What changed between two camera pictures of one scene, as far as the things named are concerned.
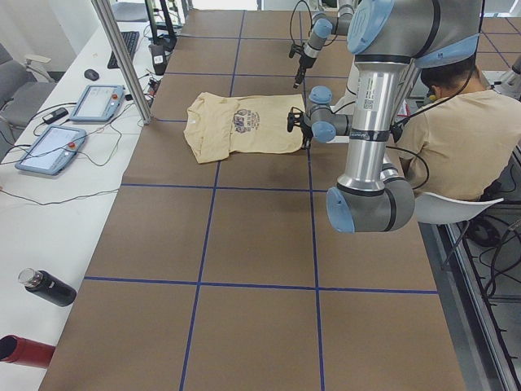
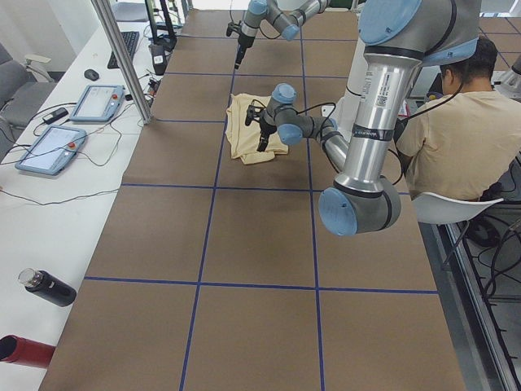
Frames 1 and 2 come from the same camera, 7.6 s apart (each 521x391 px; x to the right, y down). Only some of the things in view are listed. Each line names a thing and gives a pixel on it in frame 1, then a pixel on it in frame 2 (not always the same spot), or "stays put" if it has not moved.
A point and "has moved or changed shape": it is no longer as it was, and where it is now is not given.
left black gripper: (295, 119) to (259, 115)
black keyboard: (130, 39) stays put
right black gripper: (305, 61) to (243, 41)
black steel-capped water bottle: (47, 287) stays put
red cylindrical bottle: (22, 351) stays put
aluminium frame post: (128, 70) stays put
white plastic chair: (430, 208) stays put
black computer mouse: (91, 74) stays put
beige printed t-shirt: (216, 125) has moved or changed shape
